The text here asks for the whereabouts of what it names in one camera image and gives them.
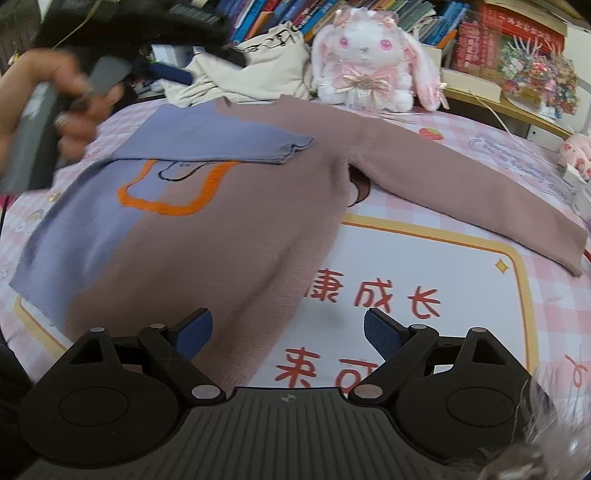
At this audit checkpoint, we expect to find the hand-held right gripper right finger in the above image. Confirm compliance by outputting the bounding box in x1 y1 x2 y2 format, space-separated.
348 308 522 402

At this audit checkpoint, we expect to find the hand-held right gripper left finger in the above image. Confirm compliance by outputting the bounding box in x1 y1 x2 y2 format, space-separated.
69 308 227 402

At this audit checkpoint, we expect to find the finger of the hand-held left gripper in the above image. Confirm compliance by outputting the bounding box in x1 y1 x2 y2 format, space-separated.
217 44 247 68
148 64 194 88

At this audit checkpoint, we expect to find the brown and purple sweater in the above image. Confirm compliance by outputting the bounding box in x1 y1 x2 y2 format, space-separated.
9 95 590 393

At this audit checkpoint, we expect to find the person's left hand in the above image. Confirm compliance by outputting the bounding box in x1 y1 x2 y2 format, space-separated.
0 47 126 163

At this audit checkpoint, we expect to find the cream cloth bag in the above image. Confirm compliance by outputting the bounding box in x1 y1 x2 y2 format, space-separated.
164 21 317 105

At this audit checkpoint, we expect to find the row of colourful books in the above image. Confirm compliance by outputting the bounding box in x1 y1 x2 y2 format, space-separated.
217 0 470 48

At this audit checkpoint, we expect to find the white and pink rabbit plush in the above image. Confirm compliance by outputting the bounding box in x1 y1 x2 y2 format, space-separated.
310 7 451 113

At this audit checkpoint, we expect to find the fluffy pale fur trim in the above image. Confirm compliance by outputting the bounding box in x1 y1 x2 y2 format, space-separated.
462 364 591 480

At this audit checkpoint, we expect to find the red boxed book set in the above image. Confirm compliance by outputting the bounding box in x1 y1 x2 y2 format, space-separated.
450 18 565 85

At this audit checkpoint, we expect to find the white and wooden bookshelf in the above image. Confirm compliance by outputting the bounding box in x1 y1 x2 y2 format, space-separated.
434 0 591 141

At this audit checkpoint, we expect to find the pink pig plush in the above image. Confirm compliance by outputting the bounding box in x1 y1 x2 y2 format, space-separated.
558 134 591 182

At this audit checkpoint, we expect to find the colourful flower ornament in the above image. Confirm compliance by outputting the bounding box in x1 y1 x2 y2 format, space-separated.
499 39 581 119

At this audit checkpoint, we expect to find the white cable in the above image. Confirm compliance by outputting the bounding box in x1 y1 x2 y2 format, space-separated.
468 90 570 172

